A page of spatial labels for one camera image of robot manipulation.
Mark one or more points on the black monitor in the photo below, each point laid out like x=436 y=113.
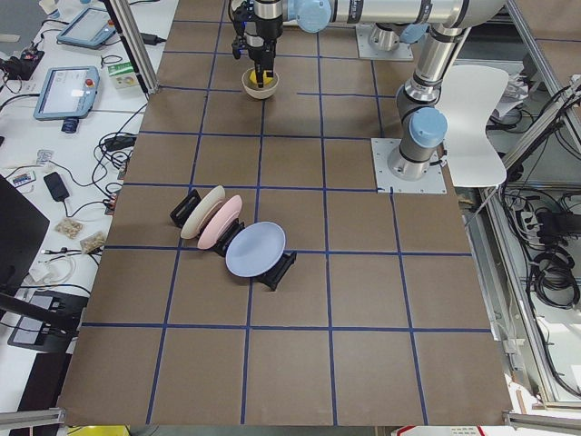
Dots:
x=23 y=229

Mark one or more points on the black smartphone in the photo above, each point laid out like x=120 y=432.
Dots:
x=56 y=187

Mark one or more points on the pink plate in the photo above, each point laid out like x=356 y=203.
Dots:
x=220 y=222

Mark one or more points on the black dish rack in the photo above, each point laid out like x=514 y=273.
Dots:
x=271 y=278

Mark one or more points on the blue teach pendant far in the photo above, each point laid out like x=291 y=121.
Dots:
x=91 y=29

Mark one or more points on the green white box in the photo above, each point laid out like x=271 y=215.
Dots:
x=122 y=75

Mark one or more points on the yellow lemon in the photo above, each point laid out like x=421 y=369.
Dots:
x=267 y=81

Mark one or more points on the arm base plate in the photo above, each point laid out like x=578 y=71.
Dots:
x=394 y=174
x=382 y=42

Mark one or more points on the cream plate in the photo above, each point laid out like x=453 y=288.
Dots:
x=203 y=212

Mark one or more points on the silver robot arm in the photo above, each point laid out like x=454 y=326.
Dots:
x=423 y=125
x=314 y=16

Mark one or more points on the aluminium frame post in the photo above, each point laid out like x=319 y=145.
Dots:
x=126 y=27

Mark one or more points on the white chair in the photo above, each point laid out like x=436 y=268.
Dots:
x=469 y=94

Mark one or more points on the blue plate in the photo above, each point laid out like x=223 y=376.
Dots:
x=255 y=249

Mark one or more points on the blue teach pendant near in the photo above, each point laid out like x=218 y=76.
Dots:
x=67 y=92

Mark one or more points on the black power adapter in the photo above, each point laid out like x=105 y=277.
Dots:
x=152 y=39

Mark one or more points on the white ceramic bowl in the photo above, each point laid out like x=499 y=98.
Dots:
x=252 y=89

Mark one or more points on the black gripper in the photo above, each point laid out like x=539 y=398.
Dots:
x=261 y=46

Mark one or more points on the blue teach pendant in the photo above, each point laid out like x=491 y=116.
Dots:
x=67 y=92
x=91 y=29

